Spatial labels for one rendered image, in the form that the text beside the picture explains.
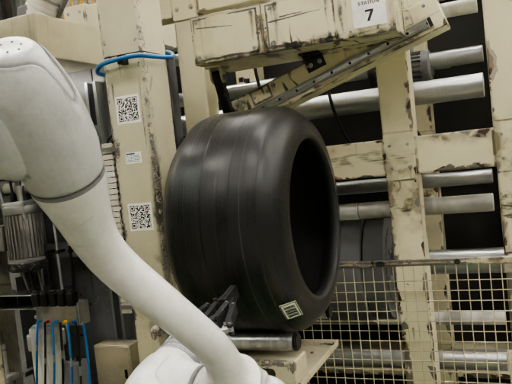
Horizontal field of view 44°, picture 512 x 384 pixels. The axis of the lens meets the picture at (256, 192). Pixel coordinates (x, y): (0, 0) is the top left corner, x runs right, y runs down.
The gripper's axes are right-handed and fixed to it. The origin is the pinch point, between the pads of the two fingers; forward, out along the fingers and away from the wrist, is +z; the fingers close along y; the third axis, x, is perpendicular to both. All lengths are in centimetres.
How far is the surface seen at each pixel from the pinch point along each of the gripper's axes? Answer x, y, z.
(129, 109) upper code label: -40, 34, 32
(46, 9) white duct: -72, 81, 71
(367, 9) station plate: -52, -27, 62
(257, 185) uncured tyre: -22.3, -8.3, 9.3
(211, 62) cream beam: -46, 20, 61
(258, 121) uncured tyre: -33.4, -5.6, 23.8
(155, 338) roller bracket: 14.3, 26.7, 6.2
